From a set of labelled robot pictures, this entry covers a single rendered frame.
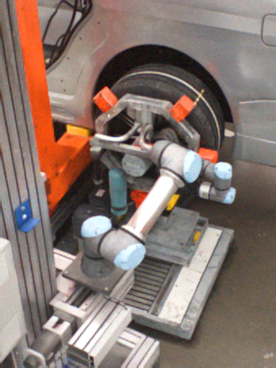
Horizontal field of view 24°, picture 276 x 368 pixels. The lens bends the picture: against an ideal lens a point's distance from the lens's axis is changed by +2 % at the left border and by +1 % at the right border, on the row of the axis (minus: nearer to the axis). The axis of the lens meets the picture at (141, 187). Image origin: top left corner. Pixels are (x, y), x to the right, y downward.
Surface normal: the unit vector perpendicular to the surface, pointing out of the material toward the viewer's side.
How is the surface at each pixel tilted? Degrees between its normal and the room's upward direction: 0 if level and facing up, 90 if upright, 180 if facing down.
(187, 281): 0
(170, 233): 0
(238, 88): 90
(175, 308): 0
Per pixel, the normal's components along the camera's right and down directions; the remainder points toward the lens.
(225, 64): -0.38, 0.58
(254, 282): -0.02, -0.79
